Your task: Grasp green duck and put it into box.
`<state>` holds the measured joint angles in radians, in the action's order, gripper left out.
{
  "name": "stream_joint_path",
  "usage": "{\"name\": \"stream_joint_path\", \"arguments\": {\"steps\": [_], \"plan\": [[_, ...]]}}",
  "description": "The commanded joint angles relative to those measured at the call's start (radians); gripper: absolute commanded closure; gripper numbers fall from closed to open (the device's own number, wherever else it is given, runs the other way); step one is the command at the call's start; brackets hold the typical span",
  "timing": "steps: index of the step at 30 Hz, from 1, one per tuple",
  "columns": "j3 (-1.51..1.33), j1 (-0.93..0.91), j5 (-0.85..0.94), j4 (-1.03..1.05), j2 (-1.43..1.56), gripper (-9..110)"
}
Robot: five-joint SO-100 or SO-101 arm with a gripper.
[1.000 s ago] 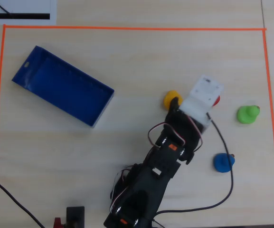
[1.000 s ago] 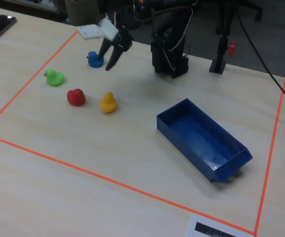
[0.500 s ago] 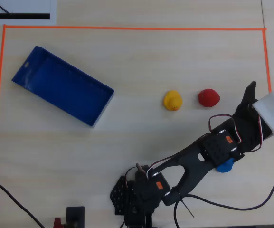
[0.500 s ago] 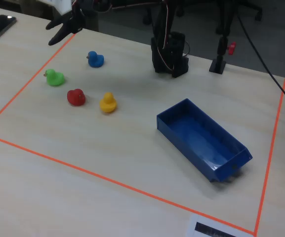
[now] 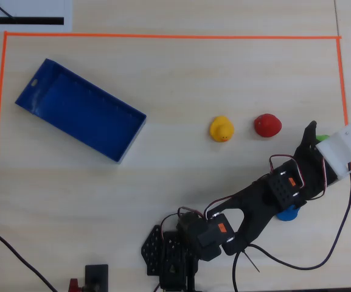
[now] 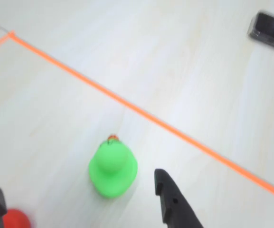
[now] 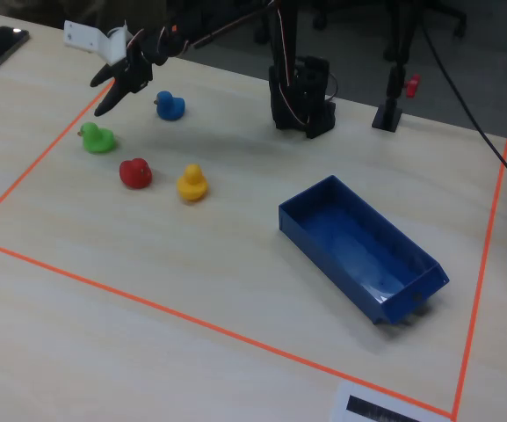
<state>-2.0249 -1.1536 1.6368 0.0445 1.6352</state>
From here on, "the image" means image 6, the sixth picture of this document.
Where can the green rubber duck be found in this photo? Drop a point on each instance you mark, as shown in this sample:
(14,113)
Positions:
(113,171)

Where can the red rubber duck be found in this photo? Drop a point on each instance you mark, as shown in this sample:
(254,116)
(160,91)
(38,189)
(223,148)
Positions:
(16,219)

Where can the black smartphone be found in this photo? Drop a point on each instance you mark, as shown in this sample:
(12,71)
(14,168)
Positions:
(268,29)

